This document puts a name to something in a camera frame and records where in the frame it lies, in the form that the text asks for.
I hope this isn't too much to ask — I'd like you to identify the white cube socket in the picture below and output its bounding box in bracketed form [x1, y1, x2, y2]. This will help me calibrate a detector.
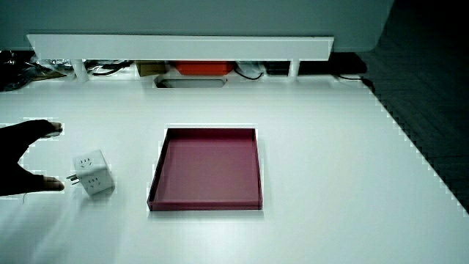
[66, 148, 116, 197]

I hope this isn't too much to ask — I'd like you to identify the person's left hand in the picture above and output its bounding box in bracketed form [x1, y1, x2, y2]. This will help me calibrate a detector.
[0, 119, 66, 197]

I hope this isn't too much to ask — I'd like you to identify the brown cardboard box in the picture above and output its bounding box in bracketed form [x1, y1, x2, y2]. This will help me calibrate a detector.
[136, 61, 169, 78]

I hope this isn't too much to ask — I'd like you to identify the white desk shelf riser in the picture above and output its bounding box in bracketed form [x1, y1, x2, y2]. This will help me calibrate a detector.
[26, 34, 335, 84]

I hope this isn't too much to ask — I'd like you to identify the black power cable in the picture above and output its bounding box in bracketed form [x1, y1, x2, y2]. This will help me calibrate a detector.
[335, 74, 376, 93]

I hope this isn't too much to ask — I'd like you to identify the maroon square tray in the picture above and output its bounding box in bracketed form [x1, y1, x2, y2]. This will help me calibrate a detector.
[147, 127, 264, 212]

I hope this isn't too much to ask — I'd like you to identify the black clutter pile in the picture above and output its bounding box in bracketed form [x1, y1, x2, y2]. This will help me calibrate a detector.
[0, 50, 76, 92]

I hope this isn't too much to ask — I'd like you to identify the white adapter with black cable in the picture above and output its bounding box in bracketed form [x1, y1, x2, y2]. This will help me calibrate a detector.
[233, 61, 265, 81]

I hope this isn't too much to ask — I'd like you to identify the orange box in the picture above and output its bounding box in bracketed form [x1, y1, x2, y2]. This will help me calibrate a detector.
[173, 60, 235, 76]

